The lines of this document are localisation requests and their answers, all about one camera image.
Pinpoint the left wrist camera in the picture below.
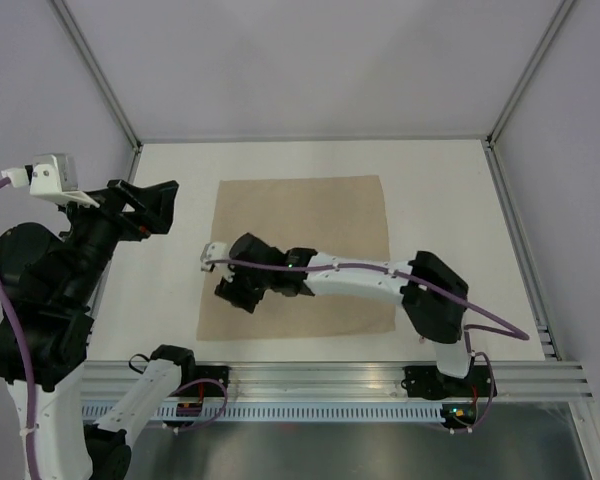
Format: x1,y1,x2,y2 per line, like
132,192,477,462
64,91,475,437
1,153,100,208

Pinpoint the white slotted cable duct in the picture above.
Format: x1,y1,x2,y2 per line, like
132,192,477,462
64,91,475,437
79,402,444,424

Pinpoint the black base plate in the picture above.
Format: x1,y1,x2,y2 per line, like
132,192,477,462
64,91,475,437
178,365,230,402
401,365,497,401

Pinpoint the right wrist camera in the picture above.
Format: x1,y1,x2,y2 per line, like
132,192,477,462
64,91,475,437
200,241,228,272

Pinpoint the aluminium cage frame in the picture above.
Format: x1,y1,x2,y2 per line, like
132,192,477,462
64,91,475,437
53,1,600,477

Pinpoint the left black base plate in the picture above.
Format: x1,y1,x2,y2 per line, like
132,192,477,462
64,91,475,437
178,365,230,402

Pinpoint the aluminium front rail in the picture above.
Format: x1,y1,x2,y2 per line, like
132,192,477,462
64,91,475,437
79,361,593,403

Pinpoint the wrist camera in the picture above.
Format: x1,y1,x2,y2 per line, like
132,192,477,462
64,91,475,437
1,153,100,208
200,241,228,272

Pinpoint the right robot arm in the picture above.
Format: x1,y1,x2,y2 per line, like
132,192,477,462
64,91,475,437
200,233,473,395

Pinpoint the beige cloth napkin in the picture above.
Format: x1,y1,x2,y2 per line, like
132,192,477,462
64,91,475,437
196,175,396,341

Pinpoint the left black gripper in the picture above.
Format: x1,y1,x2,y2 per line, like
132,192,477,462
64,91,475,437
61,174,179,304

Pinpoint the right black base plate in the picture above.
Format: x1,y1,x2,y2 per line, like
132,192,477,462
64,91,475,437
401,365,497,401

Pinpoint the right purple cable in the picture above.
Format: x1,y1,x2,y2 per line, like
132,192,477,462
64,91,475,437
204,258,531,431

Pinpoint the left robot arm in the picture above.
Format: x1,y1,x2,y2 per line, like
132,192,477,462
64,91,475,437
0,180,198,479

